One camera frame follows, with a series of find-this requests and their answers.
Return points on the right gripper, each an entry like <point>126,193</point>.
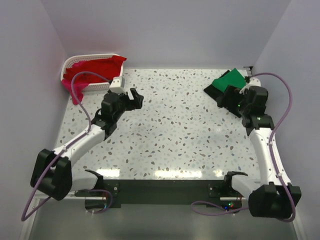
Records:
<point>243,93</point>

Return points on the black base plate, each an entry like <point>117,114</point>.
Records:
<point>162,192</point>

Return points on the green t-shirt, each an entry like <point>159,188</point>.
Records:
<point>232,78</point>

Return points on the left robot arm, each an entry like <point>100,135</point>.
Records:
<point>52,173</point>

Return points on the red t-shirt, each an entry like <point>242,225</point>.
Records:
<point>108,66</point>

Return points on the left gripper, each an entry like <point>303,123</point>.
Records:
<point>137,103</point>

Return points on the pink t-shirt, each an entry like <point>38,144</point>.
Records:
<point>79,83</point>

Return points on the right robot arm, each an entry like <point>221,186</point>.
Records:
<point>273,196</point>

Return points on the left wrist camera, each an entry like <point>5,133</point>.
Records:
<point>117,85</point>

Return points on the folded black t-shirt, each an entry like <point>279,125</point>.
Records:
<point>228,100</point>

